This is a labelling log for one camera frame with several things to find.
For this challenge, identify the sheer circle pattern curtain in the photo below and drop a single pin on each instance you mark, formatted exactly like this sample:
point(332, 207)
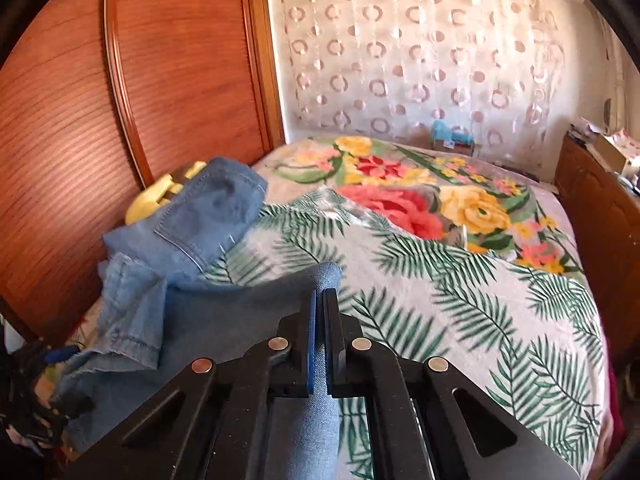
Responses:
point(400, 60)

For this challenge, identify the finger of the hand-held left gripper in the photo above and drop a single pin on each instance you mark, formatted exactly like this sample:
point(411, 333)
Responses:
point(56, 355)

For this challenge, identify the small cardboard box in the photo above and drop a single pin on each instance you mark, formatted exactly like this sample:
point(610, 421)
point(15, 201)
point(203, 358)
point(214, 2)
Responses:
point(457, 147)

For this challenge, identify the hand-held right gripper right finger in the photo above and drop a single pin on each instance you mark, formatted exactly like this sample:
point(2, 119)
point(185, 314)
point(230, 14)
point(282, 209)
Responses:
point(331, 345)

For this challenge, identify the wooden headboard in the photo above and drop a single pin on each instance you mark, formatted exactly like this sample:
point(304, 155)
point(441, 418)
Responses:
point(100, 110)

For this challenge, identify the open cardboard box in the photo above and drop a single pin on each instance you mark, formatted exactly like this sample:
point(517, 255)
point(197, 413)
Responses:
point(617, 152)

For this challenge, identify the wooden cabinet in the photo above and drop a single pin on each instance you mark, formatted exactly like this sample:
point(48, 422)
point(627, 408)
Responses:
point(600, 220)

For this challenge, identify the blue denim pants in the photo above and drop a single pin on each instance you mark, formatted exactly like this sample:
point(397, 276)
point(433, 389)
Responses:
point(225, 310)

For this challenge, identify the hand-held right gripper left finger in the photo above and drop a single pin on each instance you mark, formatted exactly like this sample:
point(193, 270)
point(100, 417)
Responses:
point(312, 347)

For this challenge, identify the leaf print bedsheet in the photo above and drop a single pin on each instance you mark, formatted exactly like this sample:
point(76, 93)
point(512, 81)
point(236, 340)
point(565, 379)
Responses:
point(450, 320)

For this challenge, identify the floral blanket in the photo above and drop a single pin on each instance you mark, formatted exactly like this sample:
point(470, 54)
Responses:
point(425, 195)

